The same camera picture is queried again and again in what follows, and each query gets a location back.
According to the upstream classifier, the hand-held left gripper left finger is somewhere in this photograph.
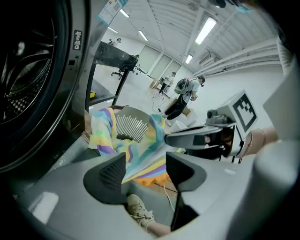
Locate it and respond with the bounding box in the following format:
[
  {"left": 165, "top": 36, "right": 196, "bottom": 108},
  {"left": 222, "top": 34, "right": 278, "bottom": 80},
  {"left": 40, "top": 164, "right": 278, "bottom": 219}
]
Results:
[{"left": 17, "top": 152, "right": 150, "bottom": 240}]

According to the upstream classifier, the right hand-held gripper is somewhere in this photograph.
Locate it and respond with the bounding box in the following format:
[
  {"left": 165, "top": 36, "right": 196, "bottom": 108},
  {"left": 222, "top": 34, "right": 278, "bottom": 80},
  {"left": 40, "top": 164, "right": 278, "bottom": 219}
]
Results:
[{"left": 164, "top": 90, "right": 258, "bottom": 158}]

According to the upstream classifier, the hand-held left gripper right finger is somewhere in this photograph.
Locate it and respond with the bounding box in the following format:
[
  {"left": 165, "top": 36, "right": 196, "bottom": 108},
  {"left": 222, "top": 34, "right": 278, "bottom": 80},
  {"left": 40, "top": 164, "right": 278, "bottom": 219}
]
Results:
[{"left": 165, "top": 151, "right": 260, "bottom": 240}]

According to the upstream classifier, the multicoloured tie-dye garment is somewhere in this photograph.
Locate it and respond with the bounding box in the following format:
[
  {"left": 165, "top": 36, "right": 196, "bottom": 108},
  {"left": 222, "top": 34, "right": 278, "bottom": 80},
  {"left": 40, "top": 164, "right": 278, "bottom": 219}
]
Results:
[{"left": 89, "top": 107, "right": 186, "bottom": 186}]

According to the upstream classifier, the orange garment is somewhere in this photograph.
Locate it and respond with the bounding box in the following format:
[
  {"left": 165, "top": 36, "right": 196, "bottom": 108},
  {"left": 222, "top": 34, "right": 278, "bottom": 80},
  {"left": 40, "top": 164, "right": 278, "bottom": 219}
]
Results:
[{"left": 135, "top": 174, "right": 172, "bottom": 188}]

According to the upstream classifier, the green laundry basket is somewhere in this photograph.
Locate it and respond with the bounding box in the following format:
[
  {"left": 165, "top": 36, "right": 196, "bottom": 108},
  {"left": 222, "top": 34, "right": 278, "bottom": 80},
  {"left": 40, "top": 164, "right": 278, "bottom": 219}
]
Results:
[{"left": 110, "top": 105, "right": 165, "bottom": 143}]

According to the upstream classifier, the dark grey washing machine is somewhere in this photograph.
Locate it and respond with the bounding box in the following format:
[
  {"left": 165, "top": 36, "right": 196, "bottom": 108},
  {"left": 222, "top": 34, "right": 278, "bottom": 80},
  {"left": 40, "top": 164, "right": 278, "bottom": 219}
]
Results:
[{"left": 0, "top": 0, "right": 132, "bottom": 181}]

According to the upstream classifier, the person's right forearm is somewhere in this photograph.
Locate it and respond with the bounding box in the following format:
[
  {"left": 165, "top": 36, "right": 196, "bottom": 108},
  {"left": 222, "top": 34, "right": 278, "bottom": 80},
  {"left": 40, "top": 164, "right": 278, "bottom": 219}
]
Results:
[{"left": 242, "top": 127, "right": 281, "bottom": 157}]

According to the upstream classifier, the white square appliance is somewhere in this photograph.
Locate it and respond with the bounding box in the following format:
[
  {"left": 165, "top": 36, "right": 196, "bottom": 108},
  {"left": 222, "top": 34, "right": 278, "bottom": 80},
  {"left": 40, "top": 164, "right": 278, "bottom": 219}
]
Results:
[{"left": 168, "top": 112, "right": 198, "bottom": 129}]

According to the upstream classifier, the person's left shoe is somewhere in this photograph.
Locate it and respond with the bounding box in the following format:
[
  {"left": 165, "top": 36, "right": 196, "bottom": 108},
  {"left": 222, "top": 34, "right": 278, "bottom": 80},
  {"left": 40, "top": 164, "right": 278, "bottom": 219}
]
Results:
[{"left": 126, "top": 194, "right": 155, "bottom": 232}]

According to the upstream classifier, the person's left lower leg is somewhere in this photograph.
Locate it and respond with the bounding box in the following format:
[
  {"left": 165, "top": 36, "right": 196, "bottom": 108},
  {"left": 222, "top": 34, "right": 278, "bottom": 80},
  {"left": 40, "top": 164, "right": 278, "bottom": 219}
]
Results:
[{"left": 145, "top": 222, "right": 172, "bottom": 238}]

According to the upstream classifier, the gold bangle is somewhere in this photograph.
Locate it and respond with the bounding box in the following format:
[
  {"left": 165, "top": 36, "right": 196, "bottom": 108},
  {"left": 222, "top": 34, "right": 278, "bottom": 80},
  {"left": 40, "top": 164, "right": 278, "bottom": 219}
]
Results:
[{"left": 259, "top": 128, "right": 268, "bottom": 147}]

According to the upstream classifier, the black office chair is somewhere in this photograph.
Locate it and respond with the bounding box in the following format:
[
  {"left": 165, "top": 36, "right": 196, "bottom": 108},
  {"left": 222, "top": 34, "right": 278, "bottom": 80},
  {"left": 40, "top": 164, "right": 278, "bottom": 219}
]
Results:
[{"left": 111, "top": 67, "right": 125, "bottom": 80}]

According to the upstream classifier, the black metal table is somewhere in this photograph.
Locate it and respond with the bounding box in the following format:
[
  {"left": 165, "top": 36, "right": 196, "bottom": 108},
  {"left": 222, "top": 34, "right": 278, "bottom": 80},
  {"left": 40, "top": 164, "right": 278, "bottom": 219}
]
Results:
[{"left": 85, "top": 41, "right": 139, "bottom": 108}]

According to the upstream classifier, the blue face mask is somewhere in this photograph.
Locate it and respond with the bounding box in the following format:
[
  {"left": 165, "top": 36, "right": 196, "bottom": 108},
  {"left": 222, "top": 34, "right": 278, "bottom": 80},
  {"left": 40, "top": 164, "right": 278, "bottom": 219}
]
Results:
[{"left": 236, "top": 4, "right": 252, "bottom": 14}]

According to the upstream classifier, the white floor cable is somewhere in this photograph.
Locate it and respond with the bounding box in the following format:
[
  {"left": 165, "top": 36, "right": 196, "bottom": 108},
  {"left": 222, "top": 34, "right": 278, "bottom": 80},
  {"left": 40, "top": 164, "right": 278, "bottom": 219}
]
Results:
[{"left": 163, "top": 183, "right": 179, "bottom": 211}]

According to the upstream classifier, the thin chain bracelet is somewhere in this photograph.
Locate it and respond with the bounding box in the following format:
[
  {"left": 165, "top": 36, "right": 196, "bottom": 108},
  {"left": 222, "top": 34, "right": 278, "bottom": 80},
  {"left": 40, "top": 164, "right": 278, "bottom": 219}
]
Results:
[{"left": 243, "top": 132, "right": 253, "bottom": 153}]

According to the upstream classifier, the white wall air conditioner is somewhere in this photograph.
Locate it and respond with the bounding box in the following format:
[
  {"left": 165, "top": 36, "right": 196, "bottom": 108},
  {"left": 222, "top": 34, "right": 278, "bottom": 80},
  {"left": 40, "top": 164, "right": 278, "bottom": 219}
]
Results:
[{"left": 199, "top": 52, "right": 211, "bottom": 65}]

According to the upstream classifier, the black head-mounted camera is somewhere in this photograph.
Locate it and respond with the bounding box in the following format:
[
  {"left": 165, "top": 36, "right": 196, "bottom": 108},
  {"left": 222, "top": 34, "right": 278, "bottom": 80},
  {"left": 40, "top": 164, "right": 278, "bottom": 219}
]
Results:
[{"left": 207, "top": 0, "right": 237, "bottom": 9}]

